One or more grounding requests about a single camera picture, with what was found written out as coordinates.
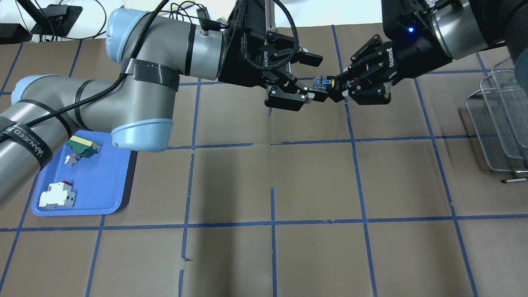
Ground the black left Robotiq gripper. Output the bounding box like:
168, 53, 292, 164
217, 0, 328, 111

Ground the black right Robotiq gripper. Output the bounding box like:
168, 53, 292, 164
326, 25, 453, 106

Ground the red emergency stop button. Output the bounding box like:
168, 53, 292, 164
312, 75, 336, 92

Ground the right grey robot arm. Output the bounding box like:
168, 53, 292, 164
326, 0, 528, 105

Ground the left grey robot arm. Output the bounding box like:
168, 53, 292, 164
0, 0, 328, 207

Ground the blue plastic tray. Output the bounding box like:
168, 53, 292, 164
30, 130, 131, 217

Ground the green yellow terminal block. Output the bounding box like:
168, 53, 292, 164
66, 136, 101, 159

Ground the white circuit breaker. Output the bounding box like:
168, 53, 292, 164
38, 180, 76, 210

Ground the silver wire mesh shelf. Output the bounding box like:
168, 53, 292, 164
466, 57, 527, 174

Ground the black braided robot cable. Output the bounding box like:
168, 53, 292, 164
25, 0, 299, 128

